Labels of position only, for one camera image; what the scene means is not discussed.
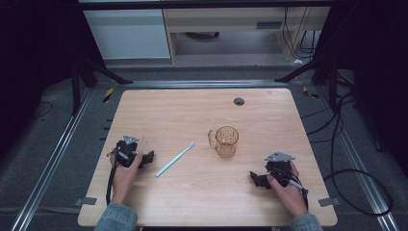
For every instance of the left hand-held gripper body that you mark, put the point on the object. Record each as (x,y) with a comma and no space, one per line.
(127,150)

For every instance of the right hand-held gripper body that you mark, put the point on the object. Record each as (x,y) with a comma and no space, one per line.
(279,166)

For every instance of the person's left hand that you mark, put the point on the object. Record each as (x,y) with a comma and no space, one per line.
(125,179)

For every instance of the person's right hand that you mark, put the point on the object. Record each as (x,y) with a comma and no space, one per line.
(289,195)

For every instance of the pale blue toothbrush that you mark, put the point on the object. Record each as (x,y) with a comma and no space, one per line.
(174,159)

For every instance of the amber glass mug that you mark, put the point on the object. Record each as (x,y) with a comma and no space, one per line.
(226,142)

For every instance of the yellow black tape strip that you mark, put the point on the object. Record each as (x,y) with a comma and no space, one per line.
(108,94)
(310,93)

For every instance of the black metal stand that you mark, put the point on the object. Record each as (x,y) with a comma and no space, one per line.
(332,80)
(77,83)

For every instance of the white cabinet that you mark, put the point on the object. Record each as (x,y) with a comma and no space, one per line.
(128,33)

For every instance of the grey table bracket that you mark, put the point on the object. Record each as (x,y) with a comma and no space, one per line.
(328,202)
(86,201)

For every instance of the aluminium floor rail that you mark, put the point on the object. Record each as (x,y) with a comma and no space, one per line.
(205,84)
(362,179)
(54,157)

